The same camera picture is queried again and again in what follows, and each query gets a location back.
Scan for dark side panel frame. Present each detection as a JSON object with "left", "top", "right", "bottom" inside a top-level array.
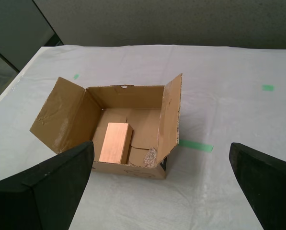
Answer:
[{"left": 0, "top": 43, "right": 21, "bottom": 72}]

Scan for grey fabric partition panel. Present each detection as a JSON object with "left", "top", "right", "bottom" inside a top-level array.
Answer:
[{"left": 34, "top": 0, "right": 286, "bottom": 50}]

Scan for green tape strip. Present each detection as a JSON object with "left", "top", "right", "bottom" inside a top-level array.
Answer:
[{"left": 178, "top": 139, "right": 214, "bottom": 153}]

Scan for speckled pink granite rock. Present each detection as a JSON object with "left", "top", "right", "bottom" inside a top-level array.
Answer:
[{"left": 142, "top": 147, "right": 158, "bottom": 168}]

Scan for smooth grey side panel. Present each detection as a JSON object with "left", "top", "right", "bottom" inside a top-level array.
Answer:
[{"left": 0, "top": 0, "right": 56, "bottom": 70}]

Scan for light wooden block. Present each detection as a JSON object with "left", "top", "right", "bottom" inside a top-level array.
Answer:
[{"left": 98, "top": 122, "right": 134, "bottom": 165}]

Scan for white plastic table cover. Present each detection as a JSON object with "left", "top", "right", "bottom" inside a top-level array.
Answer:
[{"left": 0, "top": 44, "right": 286, "bottom": 230}]

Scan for brown cardboard box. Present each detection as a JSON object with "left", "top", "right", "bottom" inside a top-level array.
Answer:
[{"left": 29, "top": 73, "right": 183, "bottom": 180}]

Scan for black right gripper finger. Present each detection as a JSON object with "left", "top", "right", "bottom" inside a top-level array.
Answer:
[
  {"left": 0, "top": 140, "right": 95, "bottom": 230},
  {"left": 229, "top": 142, "right": 286, "bottom": 230}
]

